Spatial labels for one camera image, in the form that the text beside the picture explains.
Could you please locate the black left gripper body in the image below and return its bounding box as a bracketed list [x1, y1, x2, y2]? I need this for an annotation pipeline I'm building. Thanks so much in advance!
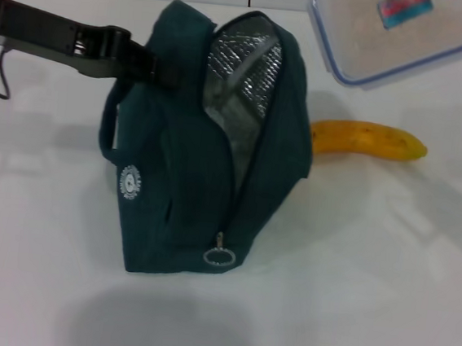
[0, 0, 134, 82]

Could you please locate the dark teal insulated lunch bag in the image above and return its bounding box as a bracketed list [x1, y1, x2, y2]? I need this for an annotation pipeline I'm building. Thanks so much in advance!
[84, 0, 328, 290]

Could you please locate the yellow banana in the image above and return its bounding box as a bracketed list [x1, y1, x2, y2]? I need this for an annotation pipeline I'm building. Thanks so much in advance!
[306, 116, 431, 164]

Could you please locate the clear plastic food container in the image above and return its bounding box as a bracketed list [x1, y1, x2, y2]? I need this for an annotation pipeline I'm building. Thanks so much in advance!
[298, 0, 462, 100]

